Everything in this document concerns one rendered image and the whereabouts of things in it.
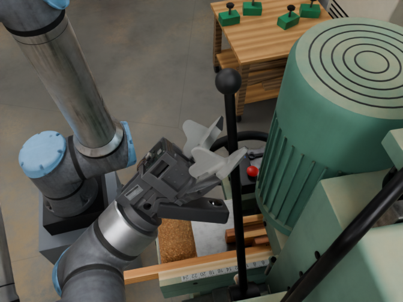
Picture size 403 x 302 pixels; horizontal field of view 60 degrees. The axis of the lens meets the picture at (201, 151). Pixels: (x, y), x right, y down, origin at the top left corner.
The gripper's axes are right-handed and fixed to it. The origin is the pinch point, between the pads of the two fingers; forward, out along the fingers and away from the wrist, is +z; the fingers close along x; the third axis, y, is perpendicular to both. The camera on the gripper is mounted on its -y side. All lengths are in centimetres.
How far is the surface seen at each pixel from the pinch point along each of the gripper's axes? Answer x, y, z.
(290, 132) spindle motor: -11.6, 0.0, 5.0
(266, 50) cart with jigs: 139, -39, 35
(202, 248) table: 22.6, -25.5, -28.5
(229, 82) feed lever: -6.2, 8.2, 4.3
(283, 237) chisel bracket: 7.9, -27.3, -9.8
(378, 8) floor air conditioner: 128, -64, 89
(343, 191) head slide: -17.8, -6.3, 4.2
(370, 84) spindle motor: -16.3, 0.1, 13.8
